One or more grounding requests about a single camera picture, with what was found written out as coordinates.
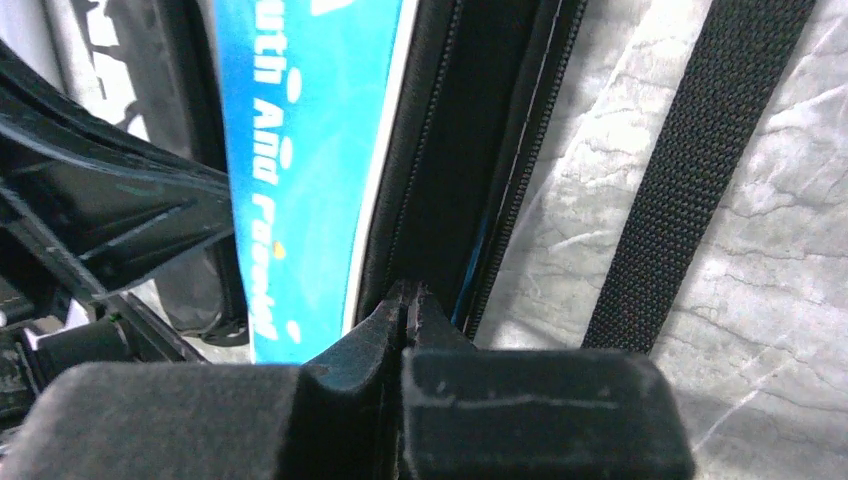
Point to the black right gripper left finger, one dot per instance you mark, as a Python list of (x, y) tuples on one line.
[(333, 417)]

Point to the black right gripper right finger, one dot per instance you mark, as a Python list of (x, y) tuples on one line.
[(471, 413)]

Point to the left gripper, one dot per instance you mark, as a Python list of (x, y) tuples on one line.
[(88, 212)]

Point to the blue racket cover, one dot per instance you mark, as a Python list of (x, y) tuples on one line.
[(379, 153)]

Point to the black racket cover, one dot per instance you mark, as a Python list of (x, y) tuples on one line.
[(166, 48)]

